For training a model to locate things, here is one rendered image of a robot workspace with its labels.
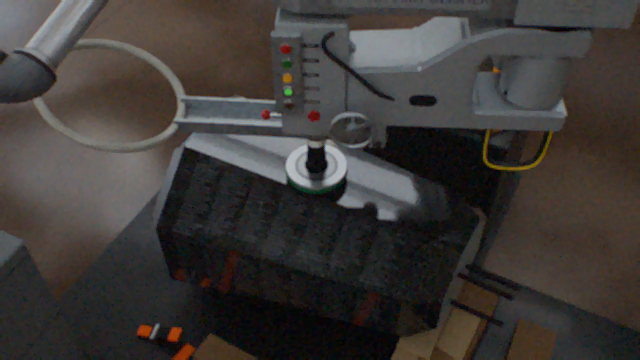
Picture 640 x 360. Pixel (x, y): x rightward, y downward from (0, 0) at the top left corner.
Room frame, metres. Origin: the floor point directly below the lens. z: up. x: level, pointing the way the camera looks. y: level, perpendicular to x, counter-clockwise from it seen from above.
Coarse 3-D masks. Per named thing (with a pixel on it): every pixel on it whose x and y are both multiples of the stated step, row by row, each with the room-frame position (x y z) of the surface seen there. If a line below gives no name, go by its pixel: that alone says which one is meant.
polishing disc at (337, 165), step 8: (296, 152) 1.70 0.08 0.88; (304, 152) 1.70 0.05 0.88; (328, 152) 1.70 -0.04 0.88; (336, 152) 1.70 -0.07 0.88; (288, 160) 1.66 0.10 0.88; (296, 160) 1.66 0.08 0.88; (304, 160) 1.66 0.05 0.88; (328, 160) 1.66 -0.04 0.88; (336, 160) 1.66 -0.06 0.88; (344, 160) 1.66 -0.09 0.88; (288, 168) 1.62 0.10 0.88; (296, 168) 1.62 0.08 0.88; (304, 168) 1.62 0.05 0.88; (328, 168) 1.62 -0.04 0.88; (336, 168) 1.62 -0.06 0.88; (344, 168) 1.62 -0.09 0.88; (296, 176) 1.58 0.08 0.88; (304, 176) 1.58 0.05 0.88; (312, 176) 1.58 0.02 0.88; (320, 176) 1.58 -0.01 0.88; (328, 176) 1.58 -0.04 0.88; (336, 176) 1.58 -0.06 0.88; (344, 176) 1.59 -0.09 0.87; (304, 184) 1.55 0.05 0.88; (312, 184) 1.55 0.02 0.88; (320, 184) 1.55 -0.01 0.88; (328, 184) 1.55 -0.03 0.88
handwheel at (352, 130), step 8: (344, 112) 1.48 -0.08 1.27; (352, 112) 1.47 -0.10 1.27; (360, 112) 1.48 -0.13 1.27; (336, 120) 1.47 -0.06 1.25; (352, 120) 1.51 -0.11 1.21; (368, 120) 1.46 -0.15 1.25; (328, 128) 1.47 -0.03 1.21; (344, 128) 1.47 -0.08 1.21; (352, 128) 1.46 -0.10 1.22; (360, 128) 1.47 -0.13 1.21; (376, 128) 1.47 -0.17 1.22; (328, 136) 1.47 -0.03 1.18; (352, 136) 1.46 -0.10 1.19; (336, 144) 1.47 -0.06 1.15; (344, 144) 1.47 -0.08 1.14; (352, 144) 1.47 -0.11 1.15; (360, 144) 1.47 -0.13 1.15; (368, 144) 1.46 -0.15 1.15
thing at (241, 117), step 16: (192, 112) 1.69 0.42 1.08; (208, 112) 1.70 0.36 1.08; (224, 112) 1.70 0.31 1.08; (240, 112) 1.70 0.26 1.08; (256, 112) 1.70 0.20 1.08; (272, 112) 1.70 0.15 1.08; (192, 128) 1.60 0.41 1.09; (208, 128) 1.60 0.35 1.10; (224, 128) 1.60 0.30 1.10; (240, 128) 1.59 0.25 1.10; (256, 128) 1.59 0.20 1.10; (272, 128) 1.59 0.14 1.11
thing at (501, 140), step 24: (384, 144) 2.08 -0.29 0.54; (408, 144) 2.03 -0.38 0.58; (432, 144) 1.98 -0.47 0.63; (456, 144) 1.93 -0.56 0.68; (504, 144) 1.87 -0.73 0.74; (432, 168) 1.98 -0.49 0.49; (456, 168) 1.93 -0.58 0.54; (480, 168) 1.88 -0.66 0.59; (480, 192) 1.87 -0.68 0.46; (504, 192) 2.11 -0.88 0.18; (504, 216) 2.09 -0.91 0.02; (480, 240) 1.84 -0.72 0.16; (480, 264) 1.81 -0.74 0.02
